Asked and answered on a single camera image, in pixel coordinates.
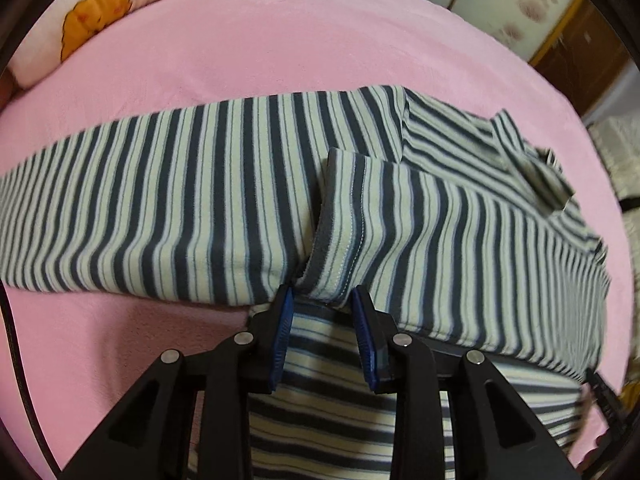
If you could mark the pink blanket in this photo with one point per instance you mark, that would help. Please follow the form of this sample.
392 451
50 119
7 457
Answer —
250 35

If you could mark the brown wooden cabinet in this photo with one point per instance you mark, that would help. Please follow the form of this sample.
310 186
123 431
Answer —
585 55

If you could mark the white lace-covered furniture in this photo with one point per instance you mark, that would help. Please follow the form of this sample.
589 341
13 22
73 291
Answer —
617 150

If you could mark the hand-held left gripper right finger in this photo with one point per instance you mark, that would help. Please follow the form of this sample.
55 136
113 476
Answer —
365 340

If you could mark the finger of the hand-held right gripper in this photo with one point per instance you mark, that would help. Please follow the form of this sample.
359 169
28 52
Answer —
605 400

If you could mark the striped long-sleeve shirt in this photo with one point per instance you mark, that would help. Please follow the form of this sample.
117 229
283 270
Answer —
200 185

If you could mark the cartoon print pillow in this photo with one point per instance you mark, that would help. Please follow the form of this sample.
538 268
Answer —
100 15

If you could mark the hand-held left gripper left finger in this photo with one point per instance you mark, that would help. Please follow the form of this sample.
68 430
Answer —
280 340

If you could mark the floral wardrobe door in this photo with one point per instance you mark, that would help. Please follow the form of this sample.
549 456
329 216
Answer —
500 0

